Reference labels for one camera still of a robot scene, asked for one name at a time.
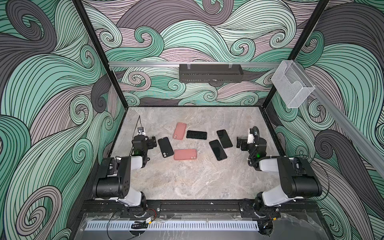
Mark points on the black wall tray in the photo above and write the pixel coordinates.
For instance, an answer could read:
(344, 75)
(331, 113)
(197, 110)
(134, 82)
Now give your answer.
(210, 73)

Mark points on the clear plastic wall holder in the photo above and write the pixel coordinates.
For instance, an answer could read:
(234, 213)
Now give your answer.
(292, 83)

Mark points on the pink phone case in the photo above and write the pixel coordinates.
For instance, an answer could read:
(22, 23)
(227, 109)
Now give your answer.
(180, 131)
(185, 154)

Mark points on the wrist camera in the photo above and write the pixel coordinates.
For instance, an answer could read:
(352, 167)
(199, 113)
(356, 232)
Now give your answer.
(251, 137)
(141, 131)

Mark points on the white slotted cable duct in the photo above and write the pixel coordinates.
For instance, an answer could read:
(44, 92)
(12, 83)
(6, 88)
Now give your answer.
(175, 226)

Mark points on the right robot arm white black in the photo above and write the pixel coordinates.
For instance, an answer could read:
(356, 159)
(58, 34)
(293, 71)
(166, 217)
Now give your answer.
(298, 180)

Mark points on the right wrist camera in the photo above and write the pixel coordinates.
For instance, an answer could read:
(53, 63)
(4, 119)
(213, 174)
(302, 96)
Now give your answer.
(251, 137)

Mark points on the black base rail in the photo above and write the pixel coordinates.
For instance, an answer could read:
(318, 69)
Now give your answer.
(163, 208)

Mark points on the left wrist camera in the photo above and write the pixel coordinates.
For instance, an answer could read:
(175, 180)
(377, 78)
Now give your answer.
(141, 131)

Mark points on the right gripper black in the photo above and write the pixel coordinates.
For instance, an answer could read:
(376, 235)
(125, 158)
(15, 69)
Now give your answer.
(241, 143)

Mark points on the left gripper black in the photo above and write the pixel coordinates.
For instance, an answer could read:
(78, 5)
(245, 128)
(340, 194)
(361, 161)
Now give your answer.
(151, 142)

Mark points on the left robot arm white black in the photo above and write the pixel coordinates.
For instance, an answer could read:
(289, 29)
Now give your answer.
(113, 179)

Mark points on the black phone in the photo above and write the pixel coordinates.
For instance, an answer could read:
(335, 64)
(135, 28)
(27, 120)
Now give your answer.
(218, 150)
(224, 139)
(165, 147)

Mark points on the aluminium rail right wall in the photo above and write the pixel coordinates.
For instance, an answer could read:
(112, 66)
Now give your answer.
(346, 105)

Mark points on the aluminium rail back wall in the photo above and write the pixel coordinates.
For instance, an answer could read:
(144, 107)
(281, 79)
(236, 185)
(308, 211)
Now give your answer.
(153, 64)

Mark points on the aluminium rail wall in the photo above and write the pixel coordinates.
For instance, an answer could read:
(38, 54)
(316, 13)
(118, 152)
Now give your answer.
(346, 105)
(153, 64)

